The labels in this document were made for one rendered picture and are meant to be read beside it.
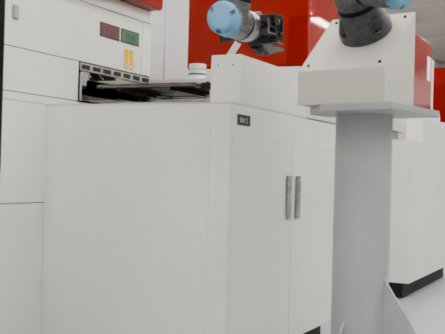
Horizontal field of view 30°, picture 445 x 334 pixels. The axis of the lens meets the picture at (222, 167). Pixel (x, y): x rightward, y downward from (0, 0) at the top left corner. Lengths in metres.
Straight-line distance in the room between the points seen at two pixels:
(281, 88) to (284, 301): 0.68
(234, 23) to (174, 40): 4.55
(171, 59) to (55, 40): 3.71
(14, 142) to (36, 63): 0.25
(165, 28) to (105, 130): 3.85
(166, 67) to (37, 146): 3.76
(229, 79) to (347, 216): 0.51
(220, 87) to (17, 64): 0.60
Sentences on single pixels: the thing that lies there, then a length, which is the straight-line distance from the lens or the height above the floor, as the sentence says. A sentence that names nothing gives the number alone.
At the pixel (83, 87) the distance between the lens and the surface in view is 2.75.
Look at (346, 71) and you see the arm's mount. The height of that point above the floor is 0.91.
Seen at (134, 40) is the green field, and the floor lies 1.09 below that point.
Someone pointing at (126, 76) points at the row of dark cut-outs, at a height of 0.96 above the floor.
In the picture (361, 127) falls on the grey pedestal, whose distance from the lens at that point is 2.32.
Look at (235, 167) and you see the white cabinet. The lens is 2.31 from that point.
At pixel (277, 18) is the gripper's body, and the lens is 2.05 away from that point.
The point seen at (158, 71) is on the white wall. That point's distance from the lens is 6.16.
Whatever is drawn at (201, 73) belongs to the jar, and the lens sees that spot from 3.34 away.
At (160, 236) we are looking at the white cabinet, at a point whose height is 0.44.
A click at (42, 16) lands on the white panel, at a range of 2.62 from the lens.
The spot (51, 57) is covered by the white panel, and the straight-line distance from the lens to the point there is 2.65.
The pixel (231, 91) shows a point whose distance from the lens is 2.36.
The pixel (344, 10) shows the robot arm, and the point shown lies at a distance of 2.35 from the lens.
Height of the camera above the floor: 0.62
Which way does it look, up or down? level
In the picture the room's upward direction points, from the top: 1 degrees clockwise
